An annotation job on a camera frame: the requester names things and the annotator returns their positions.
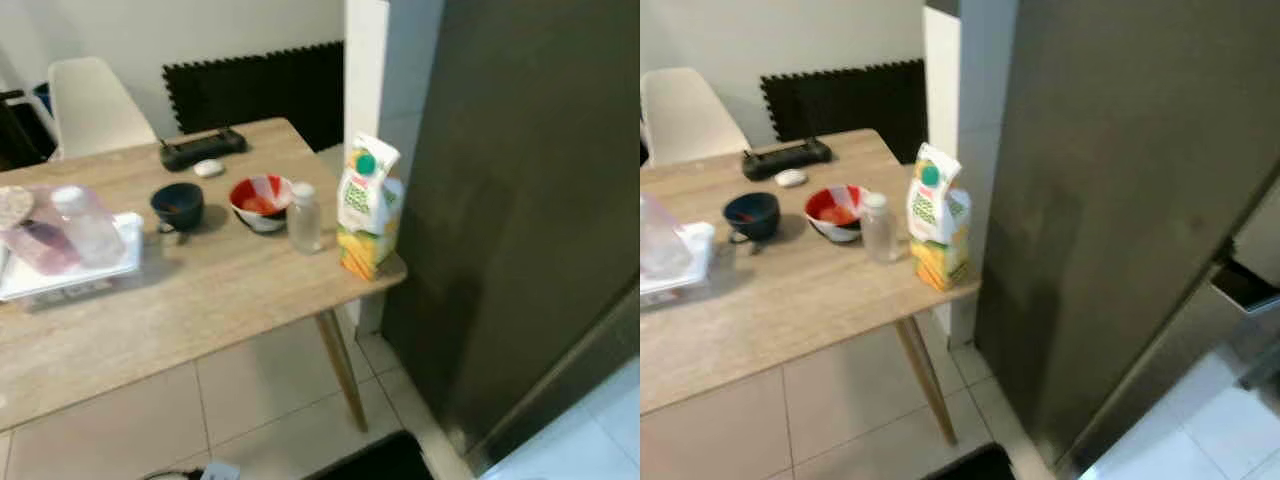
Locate juice carton green cap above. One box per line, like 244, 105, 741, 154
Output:
336, 133, 406, 283
905, 142, 973, 293

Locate dark grey fridge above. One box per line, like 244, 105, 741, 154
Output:
974, 0, 1280, 478
379, 0, 641, 474

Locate white plastic tray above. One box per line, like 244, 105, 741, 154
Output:
0, 211, 144, 304
640, 221, 717, 307

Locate white plastic chair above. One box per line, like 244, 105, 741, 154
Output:
640, 66, 752, 169
47, 56, 159, 162

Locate black flat electronic device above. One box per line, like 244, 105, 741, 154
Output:
740, 137, 834, 183
159, 127, 249, 172

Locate red and white bowl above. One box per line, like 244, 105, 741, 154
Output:
228, 174, 296, 235
803, 183, 870, 245

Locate clear unlabelled bottle white cap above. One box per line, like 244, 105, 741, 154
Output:
286, 181, 324, 256
860, 191, 899, 265

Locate black foam puzzle mat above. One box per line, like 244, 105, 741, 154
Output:
162, 41, 347, 153
759, 59, 929, 165

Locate wooden table leg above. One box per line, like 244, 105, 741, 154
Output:
314, 307, 370, 434
892, 315, 960, 447

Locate black floor mat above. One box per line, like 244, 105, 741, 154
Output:
919, 442, 1018, 480

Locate pink plastic bag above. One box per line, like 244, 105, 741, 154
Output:
0, 184, 83, 278

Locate black chair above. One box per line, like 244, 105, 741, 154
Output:
0, 89, 53, 171

